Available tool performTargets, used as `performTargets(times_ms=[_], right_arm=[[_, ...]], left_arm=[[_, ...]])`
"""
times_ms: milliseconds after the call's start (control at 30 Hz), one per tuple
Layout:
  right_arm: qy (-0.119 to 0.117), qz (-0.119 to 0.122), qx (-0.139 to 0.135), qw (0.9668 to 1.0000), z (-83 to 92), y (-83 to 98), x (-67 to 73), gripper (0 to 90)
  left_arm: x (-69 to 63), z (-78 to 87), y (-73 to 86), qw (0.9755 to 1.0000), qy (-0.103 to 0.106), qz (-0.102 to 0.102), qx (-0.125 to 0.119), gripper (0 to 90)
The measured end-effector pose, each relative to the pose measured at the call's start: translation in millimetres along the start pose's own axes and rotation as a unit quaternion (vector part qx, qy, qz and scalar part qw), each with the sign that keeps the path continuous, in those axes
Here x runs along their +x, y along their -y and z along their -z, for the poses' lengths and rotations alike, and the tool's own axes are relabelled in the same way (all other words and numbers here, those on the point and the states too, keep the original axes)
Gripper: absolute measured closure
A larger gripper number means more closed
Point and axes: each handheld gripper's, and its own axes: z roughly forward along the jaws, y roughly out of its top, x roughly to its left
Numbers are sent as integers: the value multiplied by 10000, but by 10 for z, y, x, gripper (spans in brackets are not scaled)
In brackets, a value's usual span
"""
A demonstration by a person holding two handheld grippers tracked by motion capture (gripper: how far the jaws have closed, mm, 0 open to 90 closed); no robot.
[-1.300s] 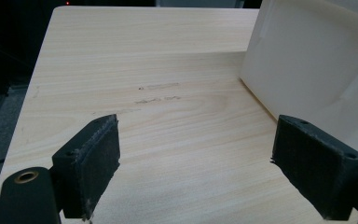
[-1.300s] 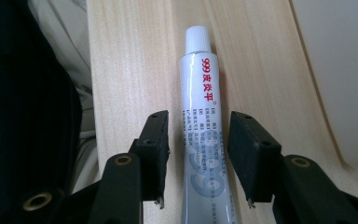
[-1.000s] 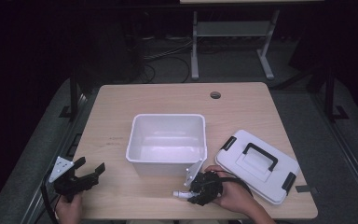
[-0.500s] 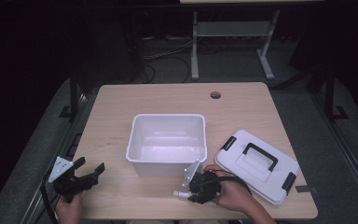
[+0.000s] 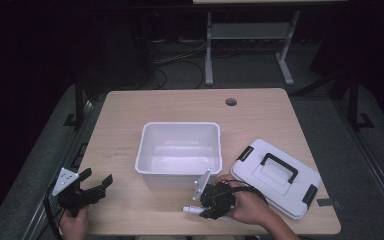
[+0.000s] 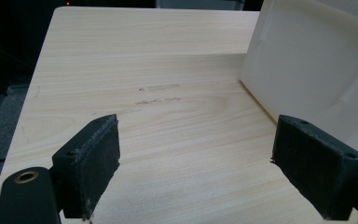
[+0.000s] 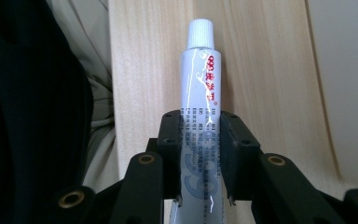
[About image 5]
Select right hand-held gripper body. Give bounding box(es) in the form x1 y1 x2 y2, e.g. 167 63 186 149
192 167 237 219

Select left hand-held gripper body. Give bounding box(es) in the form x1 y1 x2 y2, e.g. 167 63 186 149
51 167 98 218

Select black floor cables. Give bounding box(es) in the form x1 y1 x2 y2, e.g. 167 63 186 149
151 39 208 90

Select aluminium floor rail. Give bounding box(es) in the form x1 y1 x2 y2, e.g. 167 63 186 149
334 98 384 232
21 99 96 240

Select white toothpaste tube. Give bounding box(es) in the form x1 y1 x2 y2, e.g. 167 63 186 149
182 205 235 223

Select person's left hand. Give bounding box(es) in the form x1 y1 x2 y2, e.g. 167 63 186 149
58 205 91 240

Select white box lid black handle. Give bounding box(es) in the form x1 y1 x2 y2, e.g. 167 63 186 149
230 138 323 221

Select dark tape strip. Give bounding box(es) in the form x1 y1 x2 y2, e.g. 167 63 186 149
316 197 342 208

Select white metal desk frame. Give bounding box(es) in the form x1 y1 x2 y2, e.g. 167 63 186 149
204 9 302 87

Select white plastic storage box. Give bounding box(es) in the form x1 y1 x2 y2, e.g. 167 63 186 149
134 121 223 191

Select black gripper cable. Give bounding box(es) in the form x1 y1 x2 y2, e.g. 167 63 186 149
42 189 65 240
219 179 270 206

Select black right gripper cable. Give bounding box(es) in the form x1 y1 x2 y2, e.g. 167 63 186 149
219 179 270 206

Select person's right hand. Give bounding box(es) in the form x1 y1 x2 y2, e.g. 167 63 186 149
216 173 272 228

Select black metal stand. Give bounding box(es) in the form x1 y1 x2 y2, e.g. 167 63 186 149
344 68 375 132
62 71 92 130

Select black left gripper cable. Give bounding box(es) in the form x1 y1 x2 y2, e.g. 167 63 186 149
42 189 65 240

